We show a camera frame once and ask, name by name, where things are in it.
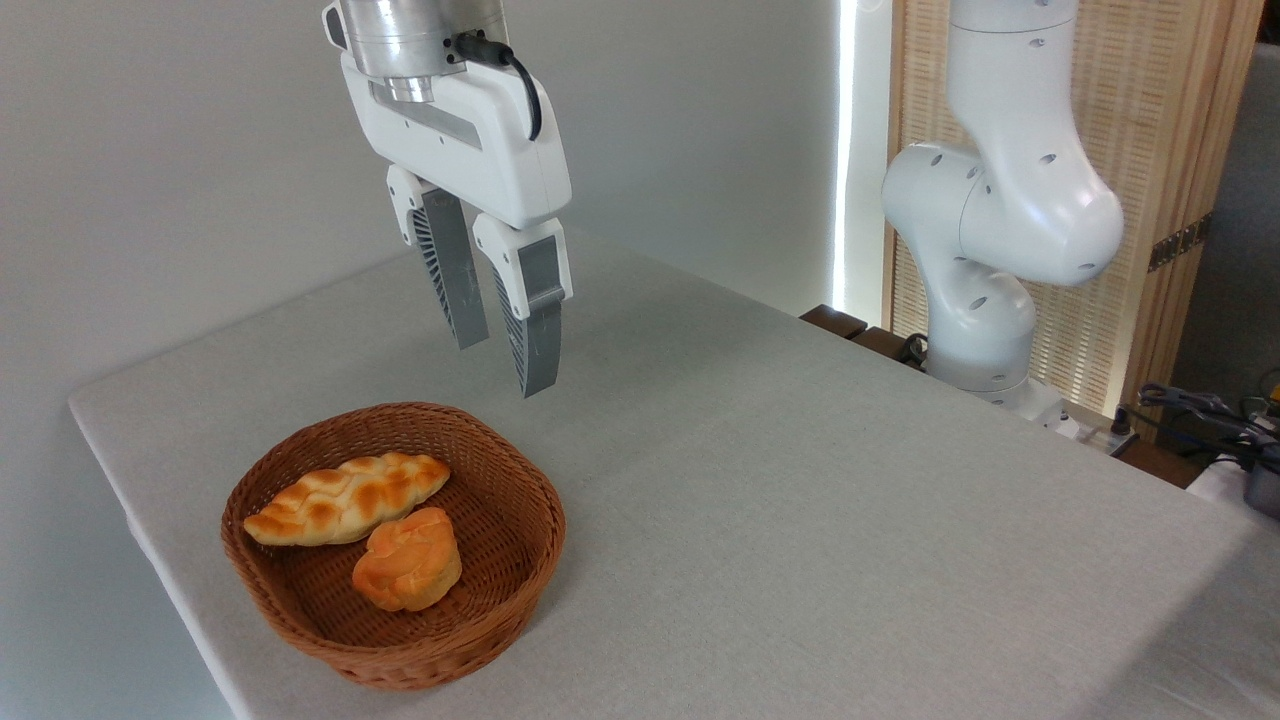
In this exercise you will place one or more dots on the dark metal screen hinge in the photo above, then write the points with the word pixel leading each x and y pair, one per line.
pixel 1180 243

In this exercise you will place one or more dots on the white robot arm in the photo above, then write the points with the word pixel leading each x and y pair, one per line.
pixel 1010 200

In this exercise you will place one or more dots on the wooden slatted folding screen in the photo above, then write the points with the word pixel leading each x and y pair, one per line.
pixel 1160 110

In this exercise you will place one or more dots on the brown wicker basket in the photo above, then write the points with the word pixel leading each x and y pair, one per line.
pixel 500 520

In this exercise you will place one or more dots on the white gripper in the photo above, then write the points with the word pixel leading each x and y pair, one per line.
pixel 500 150

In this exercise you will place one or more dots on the grey tablecloth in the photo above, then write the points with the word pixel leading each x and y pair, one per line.
pixel 800 520

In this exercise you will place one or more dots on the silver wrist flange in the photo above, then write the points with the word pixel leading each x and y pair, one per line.
pixel 420 35

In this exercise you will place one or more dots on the long braided bread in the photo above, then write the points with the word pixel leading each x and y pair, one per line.
pixel 340 498

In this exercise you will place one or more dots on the round orange bread roll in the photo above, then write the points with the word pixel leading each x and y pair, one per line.
pixel 408 562

